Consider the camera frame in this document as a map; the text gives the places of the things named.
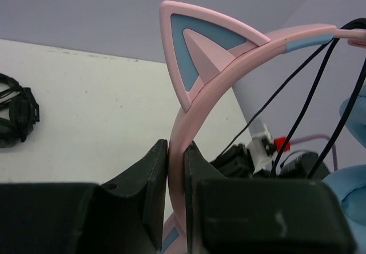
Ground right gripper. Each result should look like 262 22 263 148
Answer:
210 142 332 182

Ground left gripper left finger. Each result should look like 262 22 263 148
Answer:
1 139 168 253

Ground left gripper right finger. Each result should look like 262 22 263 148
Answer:
184 143 357 253

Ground black headphone cable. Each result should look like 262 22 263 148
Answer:
218 18 366 180

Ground pink blue cat-ear headphones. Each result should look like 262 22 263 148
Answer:
160 1 365 253

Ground black headphones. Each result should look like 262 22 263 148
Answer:
1 74 40 148

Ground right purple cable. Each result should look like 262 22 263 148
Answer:
290 133 340 173

